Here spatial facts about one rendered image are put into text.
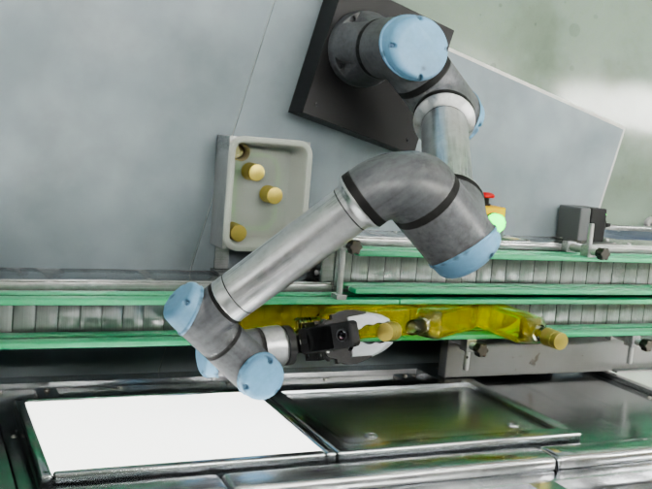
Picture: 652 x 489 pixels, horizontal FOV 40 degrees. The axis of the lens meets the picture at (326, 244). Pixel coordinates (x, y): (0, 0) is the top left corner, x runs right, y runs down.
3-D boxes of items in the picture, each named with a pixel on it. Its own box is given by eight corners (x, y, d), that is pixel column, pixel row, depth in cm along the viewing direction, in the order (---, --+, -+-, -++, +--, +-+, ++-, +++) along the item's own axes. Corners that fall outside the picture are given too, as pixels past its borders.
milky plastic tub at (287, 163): (209, 244, 181) (222, 250, 173) (217, 133, 178) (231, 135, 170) (288, 246, 188) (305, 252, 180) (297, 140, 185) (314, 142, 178)
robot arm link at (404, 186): (421, 133, 124) (156, 332, 133) (463, 187, 129) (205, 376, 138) (404, 106, 134) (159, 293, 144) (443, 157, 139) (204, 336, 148)
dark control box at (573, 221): (554, 236, 217) (577, 241, 210) (558, 204, 217) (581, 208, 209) (580, 237, 221) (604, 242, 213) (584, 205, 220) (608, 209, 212)
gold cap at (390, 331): (383, 339, 168) (374, 341, 164) (384, 320, 168) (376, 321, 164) (401, 341, 167) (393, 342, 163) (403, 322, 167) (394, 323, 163)
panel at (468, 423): (13, 415, 147) (39, 498, 117) (14, 398, 147) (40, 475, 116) (470, 392, 185) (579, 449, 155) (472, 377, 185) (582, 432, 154)
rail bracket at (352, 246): (316, 291, 178) (343, 304, 167) (323, 208, 176) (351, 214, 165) (330, 291, 179) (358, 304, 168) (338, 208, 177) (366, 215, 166)
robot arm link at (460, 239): (446, 42, 171) (457, 198, 128) (487, 99, 178) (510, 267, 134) (395, 75, 176) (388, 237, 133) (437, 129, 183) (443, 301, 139)
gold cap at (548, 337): (537, 344, 173) (552, 350, 169) (539, 327, 173) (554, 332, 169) (552, 344, 175) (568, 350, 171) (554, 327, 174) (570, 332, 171)
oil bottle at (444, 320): (452, 323, 193) (407, 336, 175) (455, 298, 192) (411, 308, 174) (476, 328, 190) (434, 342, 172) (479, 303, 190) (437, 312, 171)
